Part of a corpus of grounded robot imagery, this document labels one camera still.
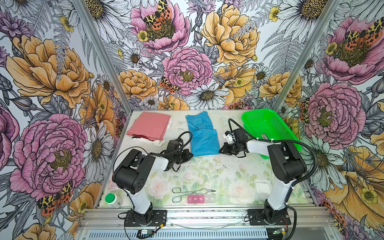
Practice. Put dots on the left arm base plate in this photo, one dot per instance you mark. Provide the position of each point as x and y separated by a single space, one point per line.
153 218

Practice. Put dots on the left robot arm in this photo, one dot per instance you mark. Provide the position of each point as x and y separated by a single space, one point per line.
132 173

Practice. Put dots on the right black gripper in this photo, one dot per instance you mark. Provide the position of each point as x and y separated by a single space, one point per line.
225 147

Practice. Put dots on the aluminium front rail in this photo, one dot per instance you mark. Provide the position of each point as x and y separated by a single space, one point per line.
107 218

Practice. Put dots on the metal tongs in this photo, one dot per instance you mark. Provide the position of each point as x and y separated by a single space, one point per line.
180 193

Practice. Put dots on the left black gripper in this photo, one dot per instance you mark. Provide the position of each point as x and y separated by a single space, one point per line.
186 153

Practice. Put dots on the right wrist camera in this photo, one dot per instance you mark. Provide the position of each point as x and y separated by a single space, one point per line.
230 138

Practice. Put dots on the folded pink t-shirt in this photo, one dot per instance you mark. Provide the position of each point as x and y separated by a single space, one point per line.
152 116

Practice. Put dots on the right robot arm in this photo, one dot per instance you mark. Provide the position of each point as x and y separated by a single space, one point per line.
287 165

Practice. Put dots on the green lid white jar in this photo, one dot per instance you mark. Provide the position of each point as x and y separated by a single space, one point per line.
113 200

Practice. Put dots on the blue t-shirt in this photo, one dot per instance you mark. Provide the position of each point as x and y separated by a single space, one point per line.
205 138

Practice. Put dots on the green plastic basket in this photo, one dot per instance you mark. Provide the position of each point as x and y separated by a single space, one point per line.
268 125

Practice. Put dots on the pink pill organizer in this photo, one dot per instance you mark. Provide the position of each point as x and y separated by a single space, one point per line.
201 199

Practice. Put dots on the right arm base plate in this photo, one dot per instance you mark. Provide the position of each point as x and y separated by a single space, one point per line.
262 217

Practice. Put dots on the white gauze packet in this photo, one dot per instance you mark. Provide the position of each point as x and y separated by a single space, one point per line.
263 189

